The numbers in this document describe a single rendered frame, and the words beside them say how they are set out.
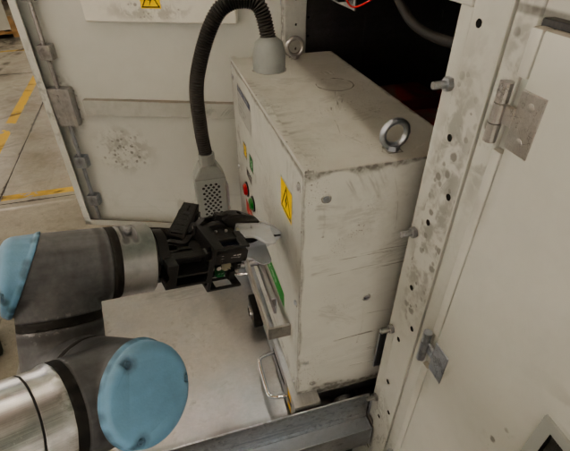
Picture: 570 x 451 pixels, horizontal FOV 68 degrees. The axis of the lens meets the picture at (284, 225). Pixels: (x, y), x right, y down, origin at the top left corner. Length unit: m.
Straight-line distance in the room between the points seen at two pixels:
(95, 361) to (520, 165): 0.38
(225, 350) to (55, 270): 0.56
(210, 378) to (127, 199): 0.66
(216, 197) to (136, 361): 0.66
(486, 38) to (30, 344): 0.54
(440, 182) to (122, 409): 0.38
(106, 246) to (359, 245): 0.33
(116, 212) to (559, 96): 1.27
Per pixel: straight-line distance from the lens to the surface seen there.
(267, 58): 0.84
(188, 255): 0.56
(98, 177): 1.38
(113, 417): 0.39
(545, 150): 0.37
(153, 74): 1.18
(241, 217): 0.63
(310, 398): 0.84
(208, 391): 0.95
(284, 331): 0.76
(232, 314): 1.07
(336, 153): 0.55
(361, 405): 0.89
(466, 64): 0.46
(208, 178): 0.98
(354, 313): 0.71
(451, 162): 0.48
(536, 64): 0.37
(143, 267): 0.54
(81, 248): 0.53
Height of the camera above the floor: 1.64
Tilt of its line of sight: 37 degrees down
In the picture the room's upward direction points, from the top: straight up
